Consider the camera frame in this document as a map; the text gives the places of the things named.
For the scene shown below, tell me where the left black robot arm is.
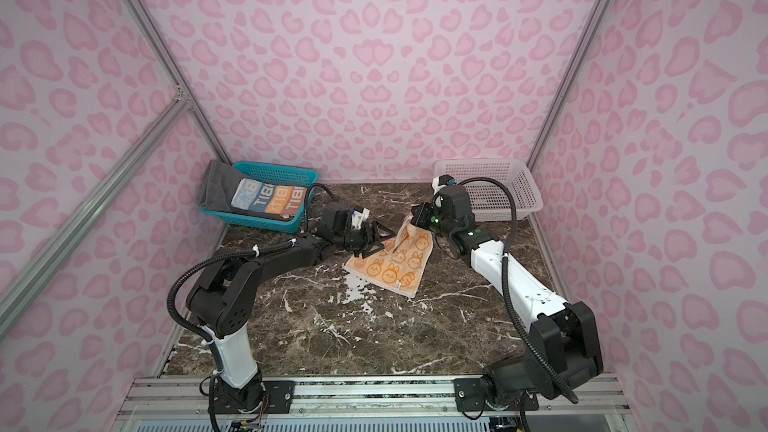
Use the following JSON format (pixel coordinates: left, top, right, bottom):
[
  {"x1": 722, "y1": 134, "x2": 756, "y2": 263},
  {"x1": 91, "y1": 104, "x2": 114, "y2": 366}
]
[{"x1": 166, "y1": 202, "x2": 397, "y2": 416}]

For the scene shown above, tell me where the aluminium post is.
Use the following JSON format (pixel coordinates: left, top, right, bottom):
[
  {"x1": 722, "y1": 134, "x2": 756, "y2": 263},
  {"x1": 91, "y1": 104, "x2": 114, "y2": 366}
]
[
  {"x1": 122, "y1": 0, "x2": 232, "y2": 164},
  {"x1": 526, "y1": 0, "x2": 616, "y2": 171}
]

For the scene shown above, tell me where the teal plastic basket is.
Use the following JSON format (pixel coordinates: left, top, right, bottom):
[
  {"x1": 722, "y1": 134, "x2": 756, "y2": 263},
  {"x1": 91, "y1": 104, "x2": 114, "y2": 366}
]
[{"x1": 196, "y1": 160, "x2": 319, "y2": 234}]

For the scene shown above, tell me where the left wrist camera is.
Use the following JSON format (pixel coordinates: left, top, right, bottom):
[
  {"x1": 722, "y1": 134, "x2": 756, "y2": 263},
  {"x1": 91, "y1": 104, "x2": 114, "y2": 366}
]
[{"x1": 350, "y1": 207, "x2": 370, "y2": 230}]

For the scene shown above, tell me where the grey terry towel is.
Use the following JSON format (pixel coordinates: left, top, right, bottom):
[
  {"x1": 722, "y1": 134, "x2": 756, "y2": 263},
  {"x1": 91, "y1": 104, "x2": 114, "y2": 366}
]
[{"x1": 196, "y1": 160, "x2": 248, "y2": 213}]

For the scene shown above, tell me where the right black corrugated cable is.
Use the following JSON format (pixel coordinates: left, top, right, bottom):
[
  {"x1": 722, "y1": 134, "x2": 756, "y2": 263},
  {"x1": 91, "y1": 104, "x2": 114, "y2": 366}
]
[{"x1": 446, "y1": 176, "x2": 580, "y2": 405}]

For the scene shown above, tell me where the orange patterned towel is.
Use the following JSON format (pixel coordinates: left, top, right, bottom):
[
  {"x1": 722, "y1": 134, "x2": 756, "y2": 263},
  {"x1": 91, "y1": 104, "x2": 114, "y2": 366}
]
[{"x1": 343, "y1": 215, "x2": 433, "y2": 298}]

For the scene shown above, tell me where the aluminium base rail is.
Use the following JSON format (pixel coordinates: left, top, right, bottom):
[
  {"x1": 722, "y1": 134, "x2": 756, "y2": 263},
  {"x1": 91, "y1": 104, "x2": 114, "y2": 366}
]
[{"x1": 112, "y1": 374, "x2": 638, "y2": 431}]

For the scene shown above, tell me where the white plastic basket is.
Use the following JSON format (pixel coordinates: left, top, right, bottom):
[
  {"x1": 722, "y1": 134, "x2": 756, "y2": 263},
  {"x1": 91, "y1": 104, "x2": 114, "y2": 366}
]
[{"x1": 434, "y1": 158, "x2": 543, "y2": 222}]

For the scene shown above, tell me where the back right aluminium post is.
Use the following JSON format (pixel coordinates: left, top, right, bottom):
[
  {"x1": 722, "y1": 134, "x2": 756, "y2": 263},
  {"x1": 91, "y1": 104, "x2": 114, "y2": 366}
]
[{"x1": 526, "y1": 0, "x2": 616, "y2": 171}]

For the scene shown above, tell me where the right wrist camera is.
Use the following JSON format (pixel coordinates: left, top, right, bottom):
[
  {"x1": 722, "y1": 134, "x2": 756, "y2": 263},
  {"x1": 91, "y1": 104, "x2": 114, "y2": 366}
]
[{"x1": 431, "y1": 174, "x2": 456, "y2": 194}]

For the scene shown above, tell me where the back left aluminium post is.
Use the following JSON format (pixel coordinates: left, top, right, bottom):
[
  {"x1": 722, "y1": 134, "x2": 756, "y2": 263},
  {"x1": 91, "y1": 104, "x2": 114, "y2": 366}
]
[{"x1": 122, "y1": 0, "x2": 232, "y2": 164}]

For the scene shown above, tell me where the left aluminium frame strut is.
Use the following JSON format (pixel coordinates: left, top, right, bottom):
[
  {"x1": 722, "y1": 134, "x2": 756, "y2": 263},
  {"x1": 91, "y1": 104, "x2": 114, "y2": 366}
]
[{"x1": 1, "y1": 93, "x2": 189, "y2": 337}]

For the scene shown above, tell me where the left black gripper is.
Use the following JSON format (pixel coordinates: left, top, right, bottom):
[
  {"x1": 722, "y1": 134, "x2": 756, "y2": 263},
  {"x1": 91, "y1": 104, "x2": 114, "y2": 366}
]
[{"x1": 334, "y1": 220, "x2": 396, "y2": 258}]

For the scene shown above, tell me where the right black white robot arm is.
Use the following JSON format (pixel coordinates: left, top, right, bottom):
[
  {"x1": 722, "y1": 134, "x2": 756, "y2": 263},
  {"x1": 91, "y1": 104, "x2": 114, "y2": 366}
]
[{"x1": 411, "y1": 175, "x2": 604, "y2": 419}]

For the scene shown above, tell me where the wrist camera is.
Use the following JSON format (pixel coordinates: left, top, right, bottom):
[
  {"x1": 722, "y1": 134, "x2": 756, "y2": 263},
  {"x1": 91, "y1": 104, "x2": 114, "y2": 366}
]
[
  {"x1": 350, "y1": 207, "x2": 370, "y2": 230},
  {"x1": 431, "y1": 174, "x2": 456, "y2": 194}
]

